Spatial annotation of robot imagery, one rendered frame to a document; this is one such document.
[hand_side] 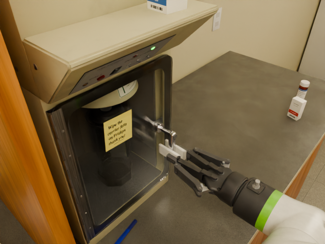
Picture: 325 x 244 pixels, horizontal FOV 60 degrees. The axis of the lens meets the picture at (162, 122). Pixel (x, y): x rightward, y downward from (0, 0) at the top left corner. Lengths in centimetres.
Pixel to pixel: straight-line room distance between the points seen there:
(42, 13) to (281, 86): 126
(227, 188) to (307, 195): 172
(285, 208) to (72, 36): 49
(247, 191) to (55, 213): 37
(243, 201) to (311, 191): 177
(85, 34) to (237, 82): 115
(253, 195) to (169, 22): 38
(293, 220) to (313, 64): 310
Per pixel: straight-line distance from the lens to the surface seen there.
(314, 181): 246
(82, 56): 36
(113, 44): 39
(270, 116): 129
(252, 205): 62
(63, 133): 53
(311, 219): 61
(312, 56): 359
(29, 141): 40
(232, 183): 64
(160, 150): 75
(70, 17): 48
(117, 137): 62
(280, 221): 61
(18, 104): 37
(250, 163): 104
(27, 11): 45
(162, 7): 51
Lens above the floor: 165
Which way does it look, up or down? 38 degrees down
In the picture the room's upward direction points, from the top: straight up
